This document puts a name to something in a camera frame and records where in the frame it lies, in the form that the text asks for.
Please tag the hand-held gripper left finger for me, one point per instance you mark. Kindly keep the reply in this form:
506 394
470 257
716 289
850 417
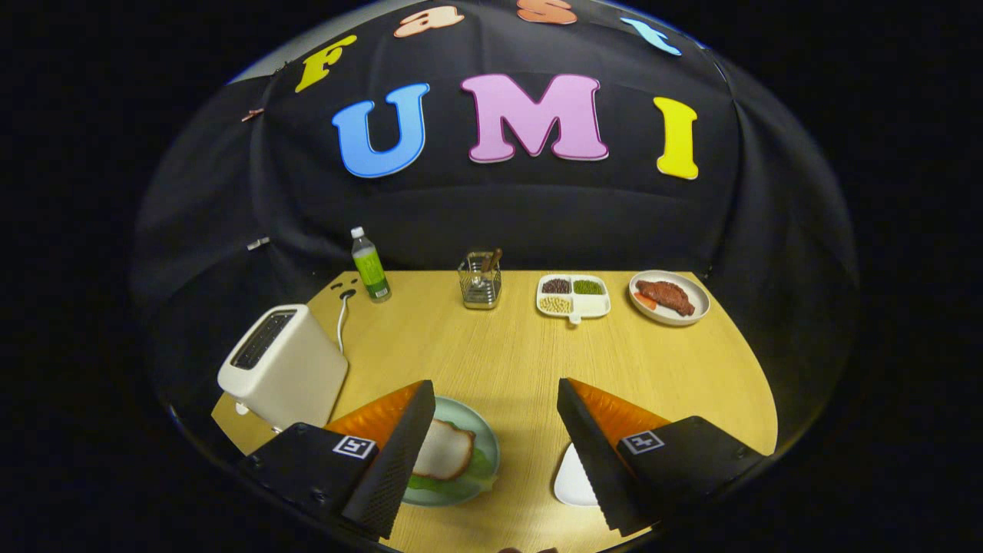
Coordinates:
395 468

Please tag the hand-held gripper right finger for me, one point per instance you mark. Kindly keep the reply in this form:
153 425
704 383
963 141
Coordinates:
595 465

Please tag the white bread slice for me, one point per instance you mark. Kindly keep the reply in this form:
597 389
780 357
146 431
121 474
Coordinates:
444 449

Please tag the green lettuce leaf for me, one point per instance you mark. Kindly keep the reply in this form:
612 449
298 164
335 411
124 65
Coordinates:
480 468

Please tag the small white plate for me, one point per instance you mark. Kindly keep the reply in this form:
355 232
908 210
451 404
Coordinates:
572 480

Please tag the pale green plate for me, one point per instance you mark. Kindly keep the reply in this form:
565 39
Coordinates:
480 426

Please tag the white toaster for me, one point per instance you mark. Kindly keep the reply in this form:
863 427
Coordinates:
292 376

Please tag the white divided bean dish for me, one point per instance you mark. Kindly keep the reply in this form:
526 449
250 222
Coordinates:
591 306

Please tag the orange carrot slice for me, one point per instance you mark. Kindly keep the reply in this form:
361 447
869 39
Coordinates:
645 301

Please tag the brown meat steak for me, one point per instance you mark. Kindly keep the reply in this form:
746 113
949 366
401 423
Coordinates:
666 297

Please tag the white meat plate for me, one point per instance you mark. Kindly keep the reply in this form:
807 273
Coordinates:
691 288

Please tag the green label drink bottle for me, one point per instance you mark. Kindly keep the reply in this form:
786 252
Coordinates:
370 269

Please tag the black backdrop cloth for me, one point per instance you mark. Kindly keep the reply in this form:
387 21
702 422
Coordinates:
537 215

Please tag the metal cloth clip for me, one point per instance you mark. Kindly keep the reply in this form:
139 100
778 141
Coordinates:
258 243

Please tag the pink cloth clip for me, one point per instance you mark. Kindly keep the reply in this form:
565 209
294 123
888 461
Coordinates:
253 114

